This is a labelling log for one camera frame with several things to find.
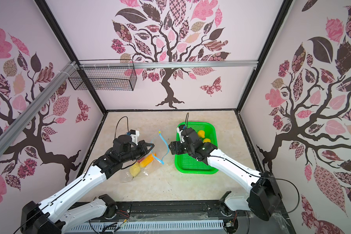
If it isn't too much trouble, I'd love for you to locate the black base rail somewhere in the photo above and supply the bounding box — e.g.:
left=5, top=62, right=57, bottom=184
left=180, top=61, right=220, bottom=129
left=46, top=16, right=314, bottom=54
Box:
left=72, top=200, right=295, bottom=234

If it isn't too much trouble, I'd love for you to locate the pale yellow fruit toy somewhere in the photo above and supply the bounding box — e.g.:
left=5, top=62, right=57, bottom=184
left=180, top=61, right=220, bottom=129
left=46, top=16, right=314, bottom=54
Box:
left=130, top=162, right=141, bottom=177

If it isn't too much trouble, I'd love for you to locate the black wire wall basket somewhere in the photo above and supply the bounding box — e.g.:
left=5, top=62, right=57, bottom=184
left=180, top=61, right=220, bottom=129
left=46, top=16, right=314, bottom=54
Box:
left=68, top=58, right=137, bottom=91

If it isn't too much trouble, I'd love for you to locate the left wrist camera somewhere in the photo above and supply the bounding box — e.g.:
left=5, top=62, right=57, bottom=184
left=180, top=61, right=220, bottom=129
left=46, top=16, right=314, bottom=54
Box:
left=127, top=130, right=140, bottom=144

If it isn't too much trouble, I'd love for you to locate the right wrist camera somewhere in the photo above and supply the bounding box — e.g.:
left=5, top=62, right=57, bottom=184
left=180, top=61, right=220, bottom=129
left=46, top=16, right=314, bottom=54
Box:
left=177, top=124, right=186, bottom=143

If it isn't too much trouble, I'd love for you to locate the left aluminium frame rail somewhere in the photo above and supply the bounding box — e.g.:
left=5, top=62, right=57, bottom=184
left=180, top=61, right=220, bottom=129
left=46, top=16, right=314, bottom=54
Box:
left=0, top=61, right=78, bottom=157

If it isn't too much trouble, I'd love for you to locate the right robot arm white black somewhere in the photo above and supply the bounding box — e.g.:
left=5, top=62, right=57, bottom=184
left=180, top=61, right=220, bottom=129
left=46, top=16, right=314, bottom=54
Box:
left=168, top=124, right=282, bottom=221

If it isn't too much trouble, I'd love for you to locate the yellow pear toy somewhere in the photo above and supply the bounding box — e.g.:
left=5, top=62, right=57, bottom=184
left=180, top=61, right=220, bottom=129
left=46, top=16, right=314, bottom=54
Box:
left=197, top=130, right=205, bottom=139

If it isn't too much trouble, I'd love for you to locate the green plastic basket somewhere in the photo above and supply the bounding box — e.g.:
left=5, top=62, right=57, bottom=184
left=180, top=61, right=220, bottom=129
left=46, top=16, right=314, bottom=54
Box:
left=174, top=122, right=218, bottom=175

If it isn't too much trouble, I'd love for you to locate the aluminium frame rail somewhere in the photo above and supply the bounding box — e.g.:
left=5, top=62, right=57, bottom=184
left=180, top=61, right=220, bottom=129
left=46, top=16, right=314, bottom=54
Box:
left=0, top=61, right=78, bottom=157
left=79, top=60, right=258, bottom=69

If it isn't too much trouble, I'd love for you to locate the orange banana toy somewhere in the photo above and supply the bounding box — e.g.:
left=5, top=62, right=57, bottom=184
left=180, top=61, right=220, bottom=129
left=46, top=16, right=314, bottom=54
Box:
left=139, top=154, right=156, bottom=168

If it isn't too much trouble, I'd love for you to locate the clear zip bag blue zipper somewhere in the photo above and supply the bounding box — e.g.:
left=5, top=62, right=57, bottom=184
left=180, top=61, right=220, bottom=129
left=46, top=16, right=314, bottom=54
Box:
left=121, top=130, right=170, bottom=183

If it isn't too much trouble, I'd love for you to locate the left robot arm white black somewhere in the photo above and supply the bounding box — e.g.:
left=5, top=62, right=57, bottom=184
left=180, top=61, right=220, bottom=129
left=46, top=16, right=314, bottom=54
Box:
left=19, top=135, right=155, bottom=234

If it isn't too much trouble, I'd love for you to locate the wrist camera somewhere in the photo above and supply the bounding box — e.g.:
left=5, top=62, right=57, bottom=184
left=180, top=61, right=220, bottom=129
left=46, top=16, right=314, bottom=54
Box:
left=177, top=124, right=186, bottom=143
left=127, top=130, right=140, bottom=144

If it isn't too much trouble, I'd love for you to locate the rear aluminium frame rail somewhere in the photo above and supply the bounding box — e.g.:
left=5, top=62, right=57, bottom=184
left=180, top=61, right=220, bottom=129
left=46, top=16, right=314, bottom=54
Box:
left=79, top=60, right=258, bottom=69

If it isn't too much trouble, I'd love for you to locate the white slotted cable duct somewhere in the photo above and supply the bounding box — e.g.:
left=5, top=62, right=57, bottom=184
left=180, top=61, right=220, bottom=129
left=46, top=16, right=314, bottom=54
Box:
left=67, top=220, right=225, bottom=234

